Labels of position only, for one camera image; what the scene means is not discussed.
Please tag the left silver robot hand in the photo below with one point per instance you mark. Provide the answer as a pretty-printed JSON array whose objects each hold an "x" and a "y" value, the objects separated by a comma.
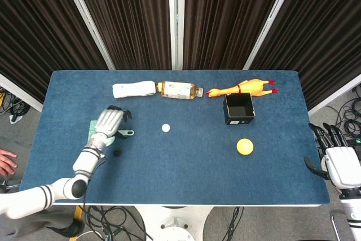
[{"x": 108, "y": 119}]

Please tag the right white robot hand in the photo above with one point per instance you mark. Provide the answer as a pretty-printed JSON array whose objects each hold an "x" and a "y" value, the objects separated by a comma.
[{"x": 341, "y": 164}]

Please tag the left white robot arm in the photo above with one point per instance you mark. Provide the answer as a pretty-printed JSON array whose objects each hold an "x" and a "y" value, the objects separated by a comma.
[{"x": 84, "y": 162}]

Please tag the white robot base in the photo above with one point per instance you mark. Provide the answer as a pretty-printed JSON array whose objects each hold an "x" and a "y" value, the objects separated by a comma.
[{"x": 175, "y": 221}]

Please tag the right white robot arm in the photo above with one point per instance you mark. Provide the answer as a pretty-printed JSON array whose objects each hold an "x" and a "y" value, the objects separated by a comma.
[{"x": 351, "y": 210}]

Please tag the small black cap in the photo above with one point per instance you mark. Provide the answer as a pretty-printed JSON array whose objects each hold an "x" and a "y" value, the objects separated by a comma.
[{"x": 117, "y": 153}]

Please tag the white green-labelled bottle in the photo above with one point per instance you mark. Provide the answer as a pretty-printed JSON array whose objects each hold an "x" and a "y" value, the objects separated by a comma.
[{"x": 132, "y": 90}]

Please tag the white bottle cap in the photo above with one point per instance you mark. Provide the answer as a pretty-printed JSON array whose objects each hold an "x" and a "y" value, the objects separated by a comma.
[{"x": 166, "y": 127}]

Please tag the amber tea plastic bottle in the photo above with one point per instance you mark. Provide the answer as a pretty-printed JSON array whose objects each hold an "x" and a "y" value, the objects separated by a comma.
[{"x": 177, "y": 90}]

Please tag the person's bare hand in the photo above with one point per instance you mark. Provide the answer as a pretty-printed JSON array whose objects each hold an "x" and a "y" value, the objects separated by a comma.
[{"x": 7, "y": 163}]

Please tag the blue table mat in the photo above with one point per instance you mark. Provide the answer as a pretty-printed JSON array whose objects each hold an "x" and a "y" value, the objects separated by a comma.
[{"x": 183, "y": 173}]

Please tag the yellow ball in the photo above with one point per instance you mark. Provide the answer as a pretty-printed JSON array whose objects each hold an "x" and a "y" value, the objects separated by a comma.
[{"x": 244, "y": 147}]

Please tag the dark brown pleated curtain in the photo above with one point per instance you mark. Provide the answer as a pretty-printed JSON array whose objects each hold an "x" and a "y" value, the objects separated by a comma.
[
  {"x": 36, "y": 26},
  {"x": 318, "y": 26},
  {"x": 127, "y": 15},
  {"x": 228, "y": 15}
]

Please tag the open black cardboard box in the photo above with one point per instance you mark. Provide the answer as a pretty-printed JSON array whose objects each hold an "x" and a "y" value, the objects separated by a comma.
[{"x": 239, "y": 109}]

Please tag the yellow rubber chicken toy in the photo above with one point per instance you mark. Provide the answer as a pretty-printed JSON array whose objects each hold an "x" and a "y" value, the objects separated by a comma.
[{"x": 248, "y": 86}]

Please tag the white metal partition rail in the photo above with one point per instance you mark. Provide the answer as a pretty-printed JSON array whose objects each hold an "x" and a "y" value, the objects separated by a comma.
[
  {"x": 335, "y": 94},
  {"x": 19, "y": 94}
]

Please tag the white metal partition post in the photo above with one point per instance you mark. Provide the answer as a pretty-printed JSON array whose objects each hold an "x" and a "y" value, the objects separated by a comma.
[
  {"x": 84, "y": 18},
  {"x": 176, "y": 21},
  {"x": 272, "y": 18}
]

